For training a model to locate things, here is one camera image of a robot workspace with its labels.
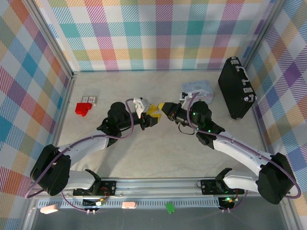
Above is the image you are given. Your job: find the light blue illustrated pouch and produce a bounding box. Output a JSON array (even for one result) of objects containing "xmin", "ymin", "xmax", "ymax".
[{"xmin": 180, "ymin": 80, "xmax": 215, "ymax": 104}]

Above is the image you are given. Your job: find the small printed card pack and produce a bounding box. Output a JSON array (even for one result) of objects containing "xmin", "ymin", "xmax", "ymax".
[{"xmin": 82, "ymin": 95, "xmax": 98, "ymax": 106}]

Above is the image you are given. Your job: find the red plastic block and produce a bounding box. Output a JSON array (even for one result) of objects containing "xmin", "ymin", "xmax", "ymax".
[{"xmin": 75, "ymin": 102, "xmax": 93, "ymax": 117}]

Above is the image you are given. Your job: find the black briefcase with metal latches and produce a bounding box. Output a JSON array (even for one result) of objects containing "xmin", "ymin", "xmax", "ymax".
[{"xmin": 217, "ymin": 57, "xmax": 258, "ymax": 120}]

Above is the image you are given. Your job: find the right small connector board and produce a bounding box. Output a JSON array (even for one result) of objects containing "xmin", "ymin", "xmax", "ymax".
[{"xmin": 218, "ymin": 196, "xmax": 237, "ymax": 208}]

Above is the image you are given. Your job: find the small connector board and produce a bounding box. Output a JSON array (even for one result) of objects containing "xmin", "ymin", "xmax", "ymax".
[
  {"xmin": 218, "ymin": 196, "xmax": 237, "ymax": 208},
  {"xmin": 83, "ymin": 197, "xmax": 107, "ymax": 208}
]

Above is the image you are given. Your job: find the left small connector board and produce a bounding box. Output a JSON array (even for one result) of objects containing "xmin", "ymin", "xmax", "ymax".
[{"xmin": 83, "ymin": 197, "xmax": 107, "ymax": 208}]

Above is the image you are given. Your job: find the grey metal base panel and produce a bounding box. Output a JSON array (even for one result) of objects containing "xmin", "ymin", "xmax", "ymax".
[{"xmin": 23, "ymin": 197, "xmax": 295, "ymax": 230}]

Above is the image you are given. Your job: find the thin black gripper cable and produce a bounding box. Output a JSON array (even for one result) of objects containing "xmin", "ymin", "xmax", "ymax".
[{"xmin": 178, "ymin": 122, "xmax": 195, "ymax": 135}]

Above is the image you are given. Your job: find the aluminium mounting rail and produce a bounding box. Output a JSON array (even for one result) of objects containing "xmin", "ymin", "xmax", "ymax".
[{"xmin": 61, "ymin": 176, "xmax": 292, "ymax": 199}]

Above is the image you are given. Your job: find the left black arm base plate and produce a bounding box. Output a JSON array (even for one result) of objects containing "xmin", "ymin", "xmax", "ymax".
[{"xmin": 72, "ymin": 181, "xmax": 118, "ymax": 197}]

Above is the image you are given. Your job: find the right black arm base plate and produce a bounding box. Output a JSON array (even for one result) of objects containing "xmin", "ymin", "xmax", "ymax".
[{"xmin": 200, "ymin": 179, "xmax": 245, "ymax": 195}]

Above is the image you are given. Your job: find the grey slotted cable duct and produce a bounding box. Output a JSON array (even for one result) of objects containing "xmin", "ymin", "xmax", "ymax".
[{"xmin": 37, "ymin": 198, "xmax": 220, "ymax": 208}]

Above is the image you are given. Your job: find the aluminium frame post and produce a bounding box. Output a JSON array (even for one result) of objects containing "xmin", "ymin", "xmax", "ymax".
[
  {"xmin": 242, "ymin": 0, "xmax": 285, "ymax": 70},
  {"xmin": 23, "ymin": 0, "xmax": 78, "ymax": 81}
]

